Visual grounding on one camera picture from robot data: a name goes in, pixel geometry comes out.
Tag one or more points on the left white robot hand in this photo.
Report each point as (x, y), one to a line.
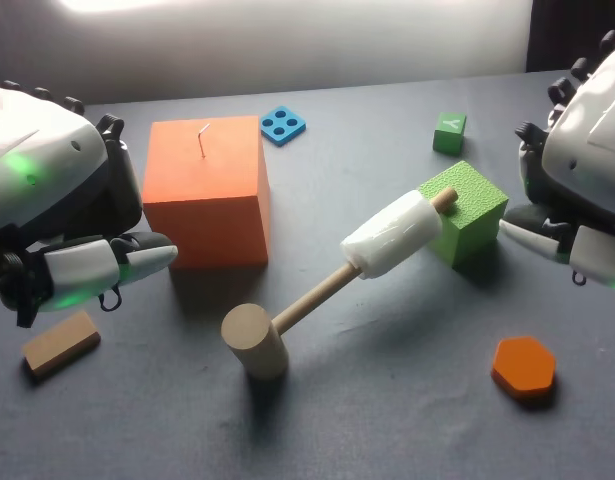
(47, 165)

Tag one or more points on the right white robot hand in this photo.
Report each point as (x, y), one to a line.
(587, 150)

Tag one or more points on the orange box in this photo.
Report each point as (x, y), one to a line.
(207, 225)

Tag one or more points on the plain wooden rectangular block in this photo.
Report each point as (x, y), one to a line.
(57, 345)

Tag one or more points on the orange piece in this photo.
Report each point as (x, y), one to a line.
(524, 362)

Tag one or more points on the blue four-hole square tile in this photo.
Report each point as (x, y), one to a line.
(283, 125)

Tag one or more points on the dark backdrop curtain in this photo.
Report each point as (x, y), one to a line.
(577, 30)

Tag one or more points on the green textured foam cube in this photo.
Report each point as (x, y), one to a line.
(474, 225)

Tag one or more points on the small green letter cube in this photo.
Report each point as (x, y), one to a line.
(447, 142)

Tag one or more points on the grey table cloth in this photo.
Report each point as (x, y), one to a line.
(387, 425)

